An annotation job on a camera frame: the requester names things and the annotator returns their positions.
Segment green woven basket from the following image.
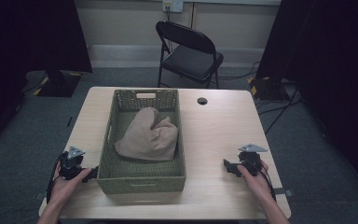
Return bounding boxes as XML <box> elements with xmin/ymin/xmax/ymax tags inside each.
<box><xmin>96</xmin><ymin>89</ymin><xmax>186</xmax><ymax>195</ymax></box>

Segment right hand-held gripper cable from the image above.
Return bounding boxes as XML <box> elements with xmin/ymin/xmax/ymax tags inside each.
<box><xmin>251</xmin><ymin>161</ymin><xmax>277</xmax><ymax>202</ymax></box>

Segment black stand base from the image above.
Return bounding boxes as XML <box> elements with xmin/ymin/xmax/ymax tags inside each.
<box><xmin>246</xmin><ymin>76</ymin><xmax>290</xmax><ymax>101</ymax></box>
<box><xmin>36</xmin><ymin>69</ymin><xmax>83</xmax><ymax>98</ymax></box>

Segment beige pants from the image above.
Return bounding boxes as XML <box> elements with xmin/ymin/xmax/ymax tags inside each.
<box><xmin>114</xmin><ymin>106</ymin><xmax>180</xmax><ymax>161</ymax></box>

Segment hand-held gripper cable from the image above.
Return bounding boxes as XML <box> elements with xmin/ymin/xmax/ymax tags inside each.
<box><xmin>251</xmin><ymin>161</ymin><xmax>277</xmax><ymax>202</ymax></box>
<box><xmin>46</xmin><ymin>151</ymin><xmax>68</xmax><ymax>204</ymax></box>

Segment black folding chair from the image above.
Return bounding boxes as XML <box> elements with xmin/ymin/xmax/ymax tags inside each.
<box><xmin>155</xmin><ymin>20</ymin><xmax>225</xmax><ymax>90</ymax></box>

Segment black floor cable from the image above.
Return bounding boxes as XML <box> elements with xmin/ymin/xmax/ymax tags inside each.
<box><xmin>218</xmin><ymin>61</ymin><xmax>262</xmax><ymax>80</ymax></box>
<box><xmin>257</xmin><ymin>85</ymin><xmax>302</xmax><ymax>135</ymax></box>

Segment person's left hand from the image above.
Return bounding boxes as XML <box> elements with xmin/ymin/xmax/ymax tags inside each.
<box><xmin>49</xmin><ymin>167</ymin><xmax>91</xmax><ymax>206</ymax></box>

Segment person's right hand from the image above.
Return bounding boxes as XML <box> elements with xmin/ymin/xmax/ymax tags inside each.
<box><xmin>236</xmin><ymin>160</ymin><xmax>276</xmax><ymax>204</ymax></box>

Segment white wall socket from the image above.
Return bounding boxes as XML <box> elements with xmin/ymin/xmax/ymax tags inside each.
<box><xmin>162</xmin><ymin>0</ymin><xmax>185</xmax><ymax>13</ymax></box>

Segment left hand-held gripper cable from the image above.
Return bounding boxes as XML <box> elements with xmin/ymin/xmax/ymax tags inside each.
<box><xmin>46</xmin><ymin>151</ymin><xmax>68</xmax><ymax>204</ymax></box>

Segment black curtain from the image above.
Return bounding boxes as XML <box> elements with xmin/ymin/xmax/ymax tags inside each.
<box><xmin>0</xmin><ymin>0</ymin><xmax>93</xmax><ymax>157</ymax></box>
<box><xmin>255</xmin><ymin>0</ymin><xmax>358</xmax><ymax>197</ymax></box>

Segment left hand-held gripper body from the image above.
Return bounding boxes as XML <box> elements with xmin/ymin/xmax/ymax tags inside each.
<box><xmin>59</xmin><ymin>146</ymin><xmax>86</xmax><ymax>181</ymax></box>

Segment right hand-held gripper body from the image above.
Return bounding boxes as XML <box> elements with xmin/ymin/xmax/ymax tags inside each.
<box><xmin>238</xmin><ymin>143</ymin><xmax>269</xmax><ymax>177</ymax></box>

